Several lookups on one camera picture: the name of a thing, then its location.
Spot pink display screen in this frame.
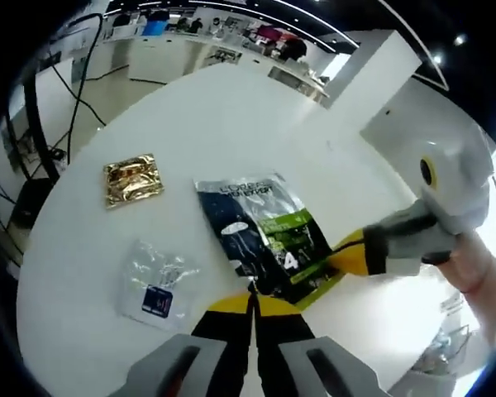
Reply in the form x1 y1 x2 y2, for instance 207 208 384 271
254 23 286 42

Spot clear skincare sachet blue label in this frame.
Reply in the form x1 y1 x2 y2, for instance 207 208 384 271
119 238 202 332

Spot round ceiling spotlights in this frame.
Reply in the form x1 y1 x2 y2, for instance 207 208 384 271
432 32 468 65

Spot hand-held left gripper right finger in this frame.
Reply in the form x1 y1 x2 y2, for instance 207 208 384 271
254 295 392 397

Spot long white counter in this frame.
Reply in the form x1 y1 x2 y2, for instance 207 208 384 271
103 12 331 108

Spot gold skincare sachet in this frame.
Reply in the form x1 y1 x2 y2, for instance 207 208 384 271
102 152 166 211

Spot green navy skincare sachet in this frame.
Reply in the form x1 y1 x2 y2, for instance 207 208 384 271
193 172 343 312

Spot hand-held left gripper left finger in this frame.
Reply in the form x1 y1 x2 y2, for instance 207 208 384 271
107 291 255 397

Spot blue bin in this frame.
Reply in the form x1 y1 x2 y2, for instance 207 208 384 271
142 18 166 38

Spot person's right hand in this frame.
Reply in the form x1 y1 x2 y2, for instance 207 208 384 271
422 229 496 294

